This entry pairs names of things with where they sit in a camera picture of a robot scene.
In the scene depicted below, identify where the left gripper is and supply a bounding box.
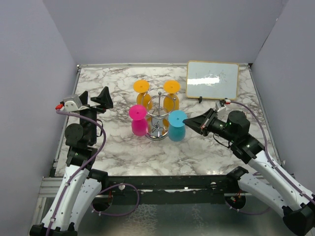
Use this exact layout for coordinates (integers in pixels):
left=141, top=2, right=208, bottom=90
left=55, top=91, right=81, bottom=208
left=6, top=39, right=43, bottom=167
left=79, top=86, right=113, bottom=143

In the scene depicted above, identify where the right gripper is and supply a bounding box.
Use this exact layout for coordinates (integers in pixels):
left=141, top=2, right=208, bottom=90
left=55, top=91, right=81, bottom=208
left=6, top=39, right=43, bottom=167
left=183, top=108, right=237, bottom=143

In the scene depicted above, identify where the blue wine glass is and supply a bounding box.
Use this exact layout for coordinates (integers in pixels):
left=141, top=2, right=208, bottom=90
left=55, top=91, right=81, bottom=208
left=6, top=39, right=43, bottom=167
left=168, top=110, right=187, bottom=142

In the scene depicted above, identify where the yellow wine glass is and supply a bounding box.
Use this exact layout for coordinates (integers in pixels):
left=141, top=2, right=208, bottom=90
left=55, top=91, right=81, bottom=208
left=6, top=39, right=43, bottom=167
left=163, top=80, right=181, bottom=112
left=133, top=80, right=153, bottom=110

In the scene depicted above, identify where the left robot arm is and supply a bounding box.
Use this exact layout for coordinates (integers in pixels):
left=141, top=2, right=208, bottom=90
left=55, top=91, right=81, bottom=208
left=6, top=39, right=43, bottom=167
left=29, top=87, right=113, bottom=236

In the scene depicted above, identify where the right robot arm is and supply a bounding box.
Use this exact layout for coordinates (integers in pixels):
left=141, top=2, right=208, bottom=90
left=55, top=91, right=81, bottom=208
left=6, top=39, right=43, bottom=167
left=183, top=109, right=315, bottom=236

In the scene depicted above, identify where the chrome wine glass rack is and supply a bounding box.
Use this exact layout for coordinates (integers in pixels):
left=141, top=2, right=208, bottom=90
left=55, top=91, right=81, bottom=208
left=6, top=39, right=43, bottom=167
left=145, top=87, right=172, bottom=141

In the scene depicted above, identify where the pink wine glass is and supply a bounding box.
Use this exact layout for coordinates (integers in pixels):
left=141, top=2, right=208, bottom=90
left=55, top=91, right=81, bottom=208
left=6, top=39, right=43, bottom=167
left=129, top=105, right=148, bottom=136

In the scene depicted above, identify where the yellow framed whiteboard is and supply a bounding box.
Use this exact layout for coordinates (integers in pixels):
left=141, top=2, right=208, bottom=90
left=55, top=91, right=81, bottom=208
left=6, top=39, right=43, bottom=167
left=186, top=60, right=240, bottom=100

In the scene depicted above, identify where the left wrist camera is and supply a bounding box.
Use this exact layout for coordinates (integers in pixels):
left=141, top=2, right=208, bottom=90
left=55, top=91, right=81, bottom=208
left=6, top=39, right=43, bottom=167
left=55, top=94, right=83, bottom=112

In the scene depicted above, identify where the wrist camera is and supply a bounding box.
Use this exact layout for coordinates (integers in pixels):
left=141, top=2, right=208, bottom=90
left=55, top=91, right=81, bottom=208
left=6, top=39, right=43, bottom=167
left=215, top=98, right=231, bottom=116
left=55, top=94, right=83, bottom=112

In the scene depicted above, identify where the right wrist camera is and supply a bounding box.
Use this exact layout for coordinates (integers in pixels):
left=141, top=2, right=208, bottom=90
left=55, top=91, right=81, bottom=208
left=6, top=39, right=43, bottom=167
left=215, top=98, right=231, bottom=116

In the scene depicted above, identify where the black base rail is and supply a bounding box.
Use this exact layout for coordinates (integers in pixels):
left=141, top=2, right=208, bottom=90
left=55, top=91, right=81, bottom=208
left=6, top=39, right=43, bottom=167
left=81, top=167, right=254, bottom=205

